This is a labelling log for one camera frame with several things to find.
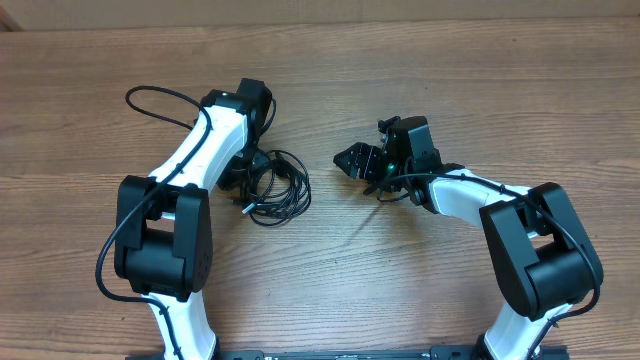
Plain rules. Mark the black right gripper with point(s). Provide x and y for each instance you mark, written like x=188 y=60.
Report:
x=360 y=153

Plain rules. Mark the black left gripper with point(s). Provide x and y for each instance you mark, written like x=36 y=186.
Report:
x=231 y=181

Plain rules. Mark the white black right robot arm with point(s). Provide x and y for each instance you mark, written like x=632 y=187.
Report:
x=545 y=265

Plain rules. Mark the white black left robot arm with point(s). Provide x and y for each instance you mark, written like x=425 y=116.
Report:
x=162 y=241

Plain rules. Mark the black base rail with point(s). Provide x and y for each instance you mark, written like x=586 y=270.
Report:
x=350 y=354

